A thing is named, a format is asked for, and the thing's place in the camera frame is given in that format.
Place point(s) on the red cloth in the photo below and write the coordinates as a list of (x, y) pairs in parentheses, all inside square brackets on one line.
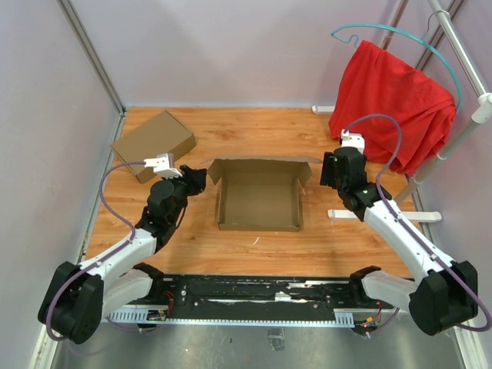
[(404, 116)]

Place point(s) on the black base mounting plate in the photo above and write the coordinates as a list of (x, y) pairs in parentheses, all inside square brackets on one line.
[(190, 291)]

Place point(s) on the folded brown cardboard box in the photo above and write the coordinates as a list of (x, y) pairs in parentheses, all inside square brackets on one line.
[(159, 135)]

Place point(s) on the aluminium frame rail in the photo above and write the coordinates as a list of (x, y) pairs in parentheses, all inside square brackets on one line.
[(388, 338)]

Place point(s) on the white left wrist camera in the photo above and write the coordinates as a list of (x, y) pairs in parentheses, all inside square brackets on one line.
[(164, 166)]

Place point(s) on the brown cardboard box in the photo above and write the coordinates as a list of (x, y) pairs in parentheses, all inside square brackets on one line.
[(159, 135), (260, 193)]

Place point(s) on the white clothes rack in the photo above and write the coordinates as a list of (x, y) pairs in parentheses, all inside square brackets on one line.
[(480, 116)]

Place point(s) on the grey slotted cable duct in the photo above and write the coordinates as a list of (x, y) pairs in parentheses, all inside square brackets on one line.
[(267, 316)]

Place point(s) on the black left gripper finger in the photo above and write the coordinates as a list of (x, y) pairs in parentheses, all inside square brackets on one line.
[(200, 179), (185, 170)]

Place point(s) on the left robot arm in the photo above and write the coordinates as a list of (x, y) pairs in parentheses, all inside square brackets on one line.
[(111, 269)]

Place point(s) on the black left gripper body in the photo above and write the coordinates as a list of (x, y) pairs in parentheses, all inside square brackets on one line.
[(187, 187)]

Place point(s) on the teal clothes hanger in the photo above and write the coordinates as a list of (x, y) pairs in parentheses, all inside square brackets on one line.
[(355, 40)]

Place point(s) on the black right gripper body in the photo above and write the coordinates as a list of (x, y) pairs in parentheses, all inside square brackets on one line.
[(337, 182)]

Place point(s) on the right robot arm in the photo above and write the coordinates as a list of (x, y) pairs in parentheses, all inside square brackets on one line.
[(407, 246)]

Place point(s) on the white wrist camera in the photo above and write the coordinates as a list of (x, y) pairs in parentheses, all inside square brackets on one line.
[(352, 140), (164, 166)]

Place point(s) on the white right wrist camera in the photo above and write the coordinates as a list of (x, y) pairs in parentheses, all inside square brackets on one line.
[(352, 140)]

